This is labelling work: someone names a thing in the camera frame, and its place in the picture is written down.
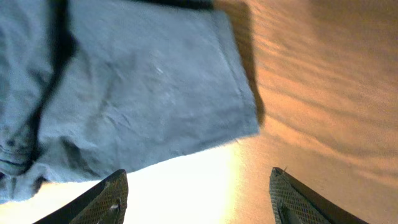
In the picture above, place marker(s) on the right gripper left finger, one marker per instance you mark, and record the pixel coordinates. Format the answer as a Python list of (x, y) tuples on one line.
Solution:
[(105, 203)]

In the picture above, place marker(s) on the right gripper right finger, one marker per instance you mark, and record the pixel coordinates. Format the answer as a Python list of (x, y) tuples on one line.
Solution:
[(295, 203)]

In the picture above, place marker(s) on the navy blue shorts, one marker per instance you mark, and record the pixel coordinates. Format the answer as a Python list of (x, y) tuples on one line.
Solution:
[(90, 87)]

